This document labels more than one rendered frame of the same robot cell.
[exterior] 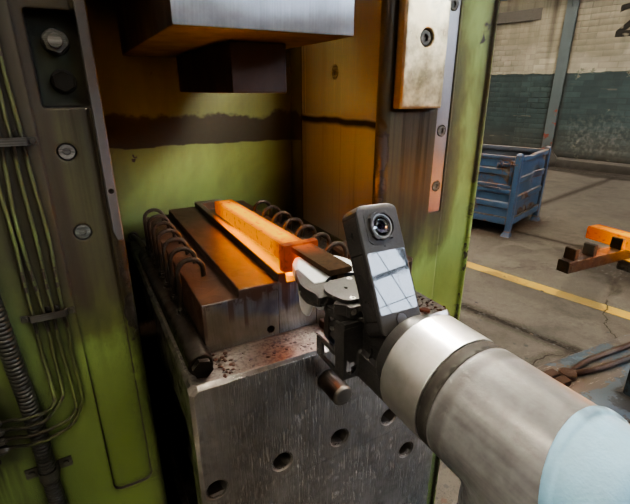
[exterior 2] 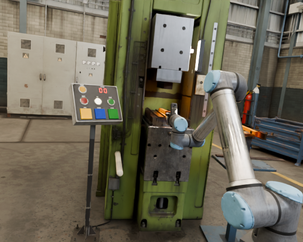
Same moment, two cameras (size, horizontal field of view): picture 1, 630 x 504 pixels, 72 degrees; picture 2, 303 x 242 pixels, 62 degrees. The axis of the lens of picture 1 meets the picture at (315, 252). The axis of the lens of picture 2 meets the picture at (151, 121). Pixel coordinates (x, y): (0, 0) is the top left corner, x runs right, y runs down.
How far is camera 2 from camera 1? 1.52 m
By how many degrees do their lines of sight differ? 21
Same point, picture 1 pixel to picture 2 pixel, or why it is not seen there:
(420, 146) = (200, 102)
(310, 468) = (164, 150)
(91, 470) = (128, 148)
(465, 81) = not seen: hidden behind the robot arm
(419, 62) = (199, 86)
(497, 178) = (295, 137)
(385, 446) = (179, 153)
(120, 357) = (137, 128)
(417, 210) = (199, 115)
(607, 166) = not seen: outside the picture
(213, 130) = (162, 95)
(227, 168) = (163, 103)
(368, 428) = not seen: hidden behind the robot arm
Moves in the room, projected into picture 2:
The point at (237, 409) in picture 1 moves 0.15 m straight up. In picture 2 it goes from (154, 132) to (156, 113)
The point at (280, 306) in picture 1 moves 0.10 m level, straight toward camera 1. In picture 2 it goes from (164, 121) to (161, 123)
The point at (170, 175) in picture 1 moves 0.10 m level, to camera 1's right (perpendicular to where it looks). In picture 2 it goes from (151, 103) to (161, 104)
